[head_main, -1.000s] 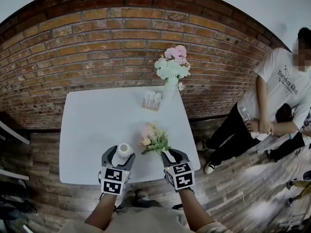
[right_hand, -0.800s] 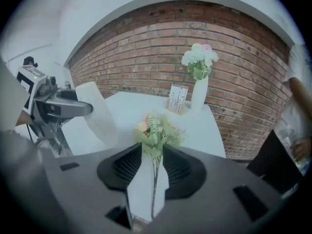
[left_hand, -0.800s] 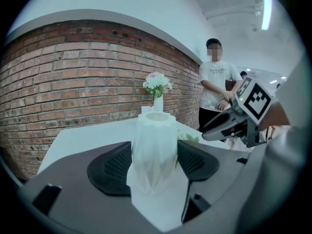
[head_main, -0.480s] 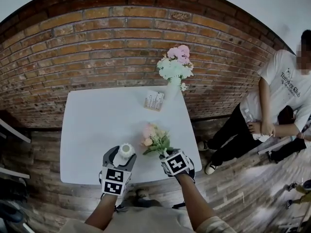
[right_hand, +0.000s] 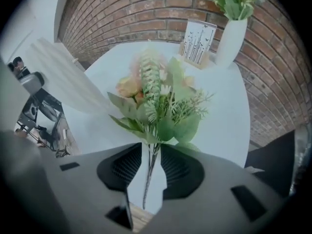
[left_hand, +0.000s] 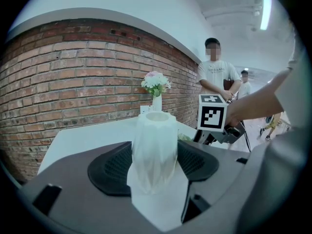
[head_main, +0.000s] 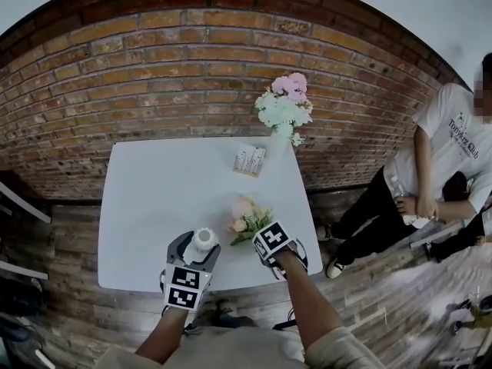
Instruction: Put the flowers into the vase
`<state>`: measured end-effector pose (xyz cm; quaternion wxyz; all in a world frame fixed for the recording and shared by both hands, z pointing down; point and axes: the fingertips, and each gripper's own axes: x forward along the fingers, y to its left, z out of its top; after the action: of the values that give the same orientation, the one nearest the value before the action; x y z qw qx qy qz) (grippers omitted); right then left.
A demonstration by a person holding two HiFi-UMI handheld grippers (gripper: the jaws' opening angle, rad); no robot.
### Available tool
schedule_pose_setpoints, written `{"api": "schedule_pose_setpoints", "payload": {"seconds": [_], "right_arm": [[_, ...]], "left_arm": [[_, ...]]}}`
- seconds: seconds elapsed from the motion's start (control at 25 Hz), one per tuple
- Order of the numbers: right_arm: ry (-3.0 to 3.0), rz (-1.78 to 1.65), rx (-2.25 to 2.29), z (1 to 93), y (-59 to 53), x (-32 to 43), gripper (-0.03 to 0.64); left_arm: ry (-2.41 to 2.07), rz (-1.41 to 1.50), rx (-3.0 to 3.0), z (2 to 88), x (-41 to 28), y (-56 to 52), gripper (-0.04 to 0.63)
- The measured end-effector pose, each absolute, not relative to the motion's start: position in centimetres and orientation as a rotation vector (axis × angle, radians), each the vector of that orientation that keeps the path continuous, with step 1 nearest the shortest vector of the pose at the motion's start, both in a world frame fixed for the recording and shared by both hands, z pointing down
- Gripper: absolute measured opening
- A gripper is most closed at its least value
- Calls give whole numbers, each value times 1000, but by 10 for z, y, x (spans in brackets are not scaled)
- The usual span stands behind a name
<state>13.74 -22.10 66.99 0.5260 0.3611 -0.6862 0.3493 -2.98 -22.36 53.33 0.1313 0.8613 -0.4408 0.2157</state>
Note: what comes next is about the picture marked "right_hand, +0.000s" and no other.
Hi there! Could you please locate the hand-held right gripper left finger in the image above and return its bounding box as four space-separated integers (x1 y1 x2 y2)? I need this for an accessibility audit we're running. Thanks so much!
52 142 144 234

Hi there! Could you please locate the pink and white flower bunch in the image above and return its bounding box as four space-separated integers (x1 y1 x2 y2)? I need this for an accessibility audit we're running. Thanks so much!
201 0 267 21

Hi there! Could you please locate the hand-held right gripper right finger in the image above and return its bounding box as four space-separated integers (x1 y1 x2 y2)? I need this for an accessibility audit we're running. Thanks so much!
145 143 285 234

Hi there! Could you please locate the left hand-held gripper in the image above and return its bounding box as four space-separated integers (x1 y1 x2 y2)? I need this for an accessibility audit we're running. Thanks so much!
7 56 68 142

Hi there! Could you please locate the peach flowers bouquet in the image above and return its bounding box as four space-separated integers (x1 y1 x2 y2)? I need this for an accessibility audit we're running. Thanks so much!
106 44 215 211

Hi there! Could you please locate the white bottle-shaped vase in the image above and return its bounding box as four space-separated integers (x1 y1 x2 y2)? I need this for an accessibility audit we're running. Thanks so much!
215 18 248 68

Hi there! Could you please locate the white table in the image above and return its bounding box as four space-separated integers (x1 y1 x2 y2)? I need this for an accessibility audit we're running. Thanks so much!
61 39 252 215

